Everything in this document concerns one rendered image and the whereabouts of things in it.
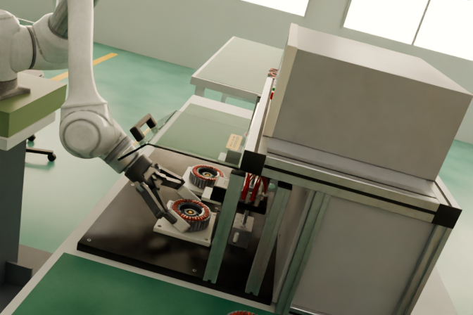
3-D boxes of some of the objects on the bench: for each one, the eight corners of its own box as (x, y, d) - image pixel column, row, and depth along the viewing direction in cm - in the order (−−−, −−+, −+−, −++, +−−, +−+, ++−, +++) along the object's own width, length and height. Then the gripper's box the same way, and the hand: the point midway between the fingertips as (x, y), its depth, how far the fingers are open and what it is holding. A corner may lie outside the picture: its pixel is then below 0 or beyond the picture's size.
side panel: (274, 313, 102) (316, 191, 91) (274, 304, 105) (316, 184, 93) (394, 348, 101) (452, 229, 89) (391, 338, 104) (448, 221, 92)
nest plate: (153, 230, 116) (153, 227, 116) (168, 203, 130) (169, 200, 130) (208, 247, 115) (210, 242, 115) (218, 217, 129) (219, 214, 129)
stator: (184, 184, 140) (186, 174, 139) (193, 169, 150) (195, 159, 149) (219, 194, 139) (222, 183, 138) (225, 179, 150) (228, 169, 148)
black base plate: (76, 249, 106) (77, 242, 105) (156, 150, 165) (158, 145, 165) (269, 306, 104) (272, 298, 103) (280, 185, 164) (282, 179, 163)
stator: (162, 225, 117) (165, 212, 116) (174, 204, 128) (177, 193, 126) (203, 237, 117) (206, 225, 115) (212, 215, 127) (215, 204, 126)
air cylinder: (227, 243, 119) (232, 226, 117) (231, 228, 126) (236, 211, 124) (246, 249, 119) (251, 231, 117) (249, 233, 126) (254, 216, 124)
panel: (271, 301, 102) (310, 187, 92) (281, 178, 164) (305, 101, 153) (276, 302, 102) (315, 189, 91) (285, 179, 164) (309, 102, 153)
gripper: (123, 174, 106) (191, 233, 109) (155, 137, 129) (210, 187, 132) (105, 193, 108) (171, 250, 111) (139, 154, 132) (193, 202, 135)
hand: (189, 213), depth 122 cm, fingers open, 13 cm apart
